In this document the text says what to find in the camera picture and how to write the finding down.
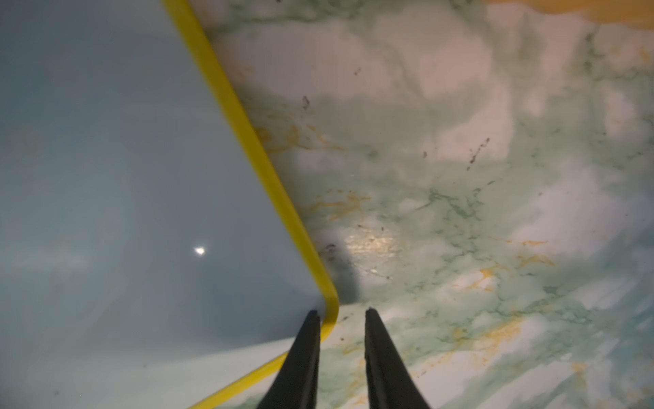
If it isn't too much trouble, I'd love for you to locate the yellow plastic storage box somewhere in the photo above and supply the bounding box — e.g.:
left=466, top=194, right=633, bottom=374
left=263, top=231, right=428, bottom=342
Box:
left=485, top=0, right=653, bottom=31

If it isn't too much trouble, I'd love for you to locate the yellow framed whiteboard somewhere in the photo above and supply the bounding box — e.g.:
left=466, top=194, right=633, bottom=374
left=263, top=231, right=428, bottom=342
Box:
left=1, top=1, right=339, bottom=408

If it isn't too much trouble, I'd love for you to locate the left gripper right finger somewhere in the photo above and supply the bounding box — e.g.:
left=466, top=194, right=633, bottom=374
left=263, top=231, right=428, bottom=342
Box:
left=364, top=308, right=429, bottom=409

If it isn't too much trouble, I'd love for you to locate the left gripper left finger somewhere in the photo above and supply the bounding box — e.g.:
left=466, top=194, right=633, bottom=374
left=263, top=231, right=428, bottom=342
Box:
left=257, top=310, right=321, bottom=409

